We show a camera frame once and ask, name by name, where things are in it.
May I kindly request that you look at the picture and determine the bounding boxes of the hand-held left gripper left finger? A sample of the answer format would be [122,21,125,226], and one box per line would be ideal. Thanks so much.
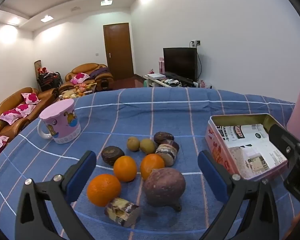
[14,151,97,240]

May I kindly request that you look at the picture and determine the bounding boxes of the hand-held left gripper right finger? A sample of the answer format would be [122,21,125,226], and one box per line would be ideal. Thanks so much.
[197,150,287,240]

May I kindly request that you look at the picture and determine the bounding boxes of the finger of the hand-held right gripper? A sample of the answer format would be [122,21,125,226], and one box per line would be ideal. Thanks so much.
[268,124,300,164]

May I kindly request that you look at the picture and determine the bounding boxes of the pink tin box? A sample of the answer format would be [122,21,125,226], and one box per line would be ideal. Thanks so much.
[204,114,289,182]

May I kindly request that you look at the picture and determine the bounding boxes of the orange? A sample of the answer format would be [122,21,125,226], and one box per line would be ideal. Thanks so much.
[140,154,165,180]
[113,155,137,182]
[87,174,122,207]

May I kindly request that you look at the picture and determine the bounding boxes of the dark brown round fruit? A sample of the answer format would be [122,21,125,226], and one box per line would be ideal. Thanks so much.
[154,131,175,143]
[101,146,125,165]

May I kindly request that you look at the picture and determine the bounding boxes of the large purple round fruit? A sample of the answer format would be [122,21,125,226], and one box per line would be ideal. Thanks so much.
[143,167,186,212]

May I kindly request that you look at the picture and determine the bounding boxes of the brown-green kiwi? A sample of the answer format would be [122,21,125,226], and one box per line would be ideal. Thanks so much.
[126,136,140,152]
[139,138,157,155]

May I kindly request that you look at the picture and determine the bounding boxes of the printed paper lining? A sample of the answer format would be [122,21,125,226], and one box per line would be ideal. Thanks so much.
[212,123,288,173]

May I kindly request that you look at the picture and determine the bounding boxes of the pink cartoon mug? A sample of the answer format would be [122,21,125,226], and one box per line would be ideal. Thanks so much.
[37,98,82,144]

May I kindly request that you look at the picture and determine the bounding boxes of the blue plaid blanket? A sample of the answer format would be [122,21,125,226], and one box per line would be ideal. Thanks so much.
[0,88,300,240]

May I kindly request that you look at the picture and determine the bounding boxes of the coffee table with snacks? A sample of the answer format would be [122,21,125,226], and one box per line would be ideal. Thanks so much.
[59,81,98,100]

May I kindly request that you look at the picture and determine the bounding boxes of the white television stand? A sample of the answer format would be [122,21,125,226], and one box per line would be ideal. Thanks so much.
[142,73,213,89]

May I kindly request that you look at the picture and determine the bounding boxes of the chair piled with clothes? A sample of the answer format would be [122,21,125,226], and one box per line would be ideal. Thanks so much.
[36,66,63,92]

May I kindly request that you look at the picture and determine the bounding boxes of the long brown leather sofa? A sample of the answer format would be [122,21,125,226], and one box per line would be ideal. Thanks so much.
[0,87,59,167]

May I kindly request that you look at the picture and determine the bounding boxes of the purple clothes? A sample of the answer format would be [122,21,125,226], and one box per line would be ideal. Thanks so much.
[89,66,110,79]

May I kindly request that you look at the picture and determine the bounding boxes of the brown leather armchair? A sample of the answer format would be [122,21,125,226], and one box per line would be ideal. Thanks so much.
[59,63,114,95]

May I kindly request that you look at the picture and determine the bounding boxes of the black television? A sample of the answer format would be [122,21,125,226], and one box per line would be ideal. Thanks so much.
[163,47,198,82]

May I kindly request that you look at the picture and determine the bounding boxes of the brown wooden door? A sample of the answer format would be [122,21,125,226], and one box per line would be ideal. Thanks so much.
[103,23,135,80]

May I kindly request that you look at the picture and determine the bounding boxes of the black power cable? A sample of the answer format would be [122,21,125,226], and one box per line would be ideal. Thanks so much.
[196,46,203,82]

